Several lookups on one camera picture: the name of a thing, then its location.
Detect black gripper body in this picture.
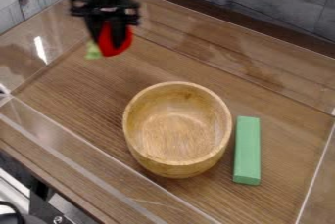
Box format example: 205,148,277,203
70,0,139,25

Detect black metal bracket with cable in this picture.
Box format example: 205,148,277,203
0,194,74,224

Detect clear acrylic tray wall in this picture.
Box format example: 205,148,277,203
0,0,335,224

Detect wooden bowl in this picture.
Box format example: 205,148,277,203
122,81,233,178

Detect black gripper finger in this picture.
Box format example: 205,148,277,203
83,16,103,41
110,18,127,49

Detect red plush strawberry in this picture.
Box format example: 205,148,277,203
84,22,134,60

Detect green rectangular block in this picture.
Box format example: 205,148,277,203
233,116,261,186

